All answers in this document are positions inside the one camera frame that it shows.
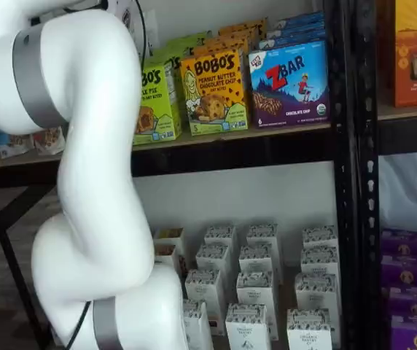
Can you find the white xArm gripper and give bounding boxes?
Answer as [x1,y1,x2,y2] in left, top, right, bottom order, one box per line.
[106,0,141,38]

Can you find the green Bobo's apple pie box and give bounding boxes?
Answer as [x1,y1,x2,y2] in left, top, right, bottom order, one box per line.
[166,31,209,59]
[132,64,183,144]
[152,46,182,70]

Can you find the yellow Bobo's peanut butter box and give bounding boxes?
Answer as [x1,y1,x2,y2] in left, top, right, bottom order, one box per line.
[208,27,261,48]
[179,47,249,137]
[192,36,250,59]
[217,17,268,37]

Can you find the blue Zbar snack box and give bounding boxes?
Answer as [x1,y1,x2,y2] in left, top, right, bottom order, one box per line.
[257,31,327,50]
[274,9,325,29]
[248,39,331,129]
[265,20,326,39]

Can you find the black metal shelf rack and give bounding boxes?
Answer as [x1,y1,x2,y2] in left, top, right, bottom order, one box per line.
[0,0,362,350]
[354,0,417,350]

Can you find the wooden shelf board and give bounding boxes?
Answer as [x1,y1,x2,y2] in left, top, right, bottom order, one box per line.
[0,122,332,169]
[377,97,417,122]

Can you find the yellow label granola box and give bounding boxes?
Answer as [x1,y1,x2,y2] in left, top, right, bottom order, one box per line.
[152,227,187,249]
[152,243,190,280]

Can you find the white organic pantry box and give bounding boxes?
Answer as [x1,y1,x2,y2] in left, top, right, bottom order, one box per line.
[225,302,270,350]
[294,272,340,316]
[286,308,333,350]
[238,244,274,278]
[235,271,279,342]
[203,225,238,256]
[195,243,232,281]
[184,268,223,311]
[182,299,216,350]
[246,222,279,252]
[299,245,340,280]
[301,225,338,252]

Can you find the red label granola bag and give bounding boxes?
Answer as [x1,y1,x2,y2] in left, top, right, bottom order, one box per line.
[31,125,66,157]

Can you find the white pastry boxes group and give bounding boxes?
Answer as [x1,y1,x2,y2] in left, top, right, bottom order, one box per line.
[149,225,340,350]

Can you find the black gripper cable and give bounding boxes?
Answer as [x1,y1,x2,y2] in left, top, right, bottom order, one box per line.
[134,0,148,63]

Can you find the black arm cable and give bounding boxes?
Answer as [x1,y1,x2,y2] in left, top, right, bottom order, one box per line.
[63,298,93,348]

